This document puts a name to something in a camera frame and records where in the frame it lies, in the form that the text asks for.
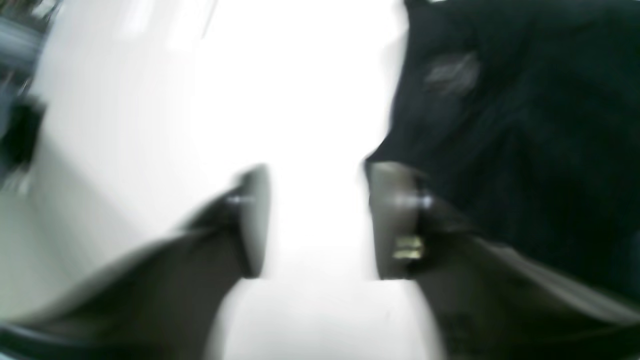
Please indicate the black left gripper left finger image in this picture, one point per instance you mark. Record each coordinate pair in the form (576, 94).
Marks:
(161, 302)

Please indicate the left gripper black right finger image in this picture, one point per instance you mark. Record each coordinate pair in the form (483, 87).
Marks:
(488, 302)

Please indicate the black T-shirt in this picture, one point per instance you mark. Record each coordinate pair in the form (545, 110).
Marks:
(524, 115)

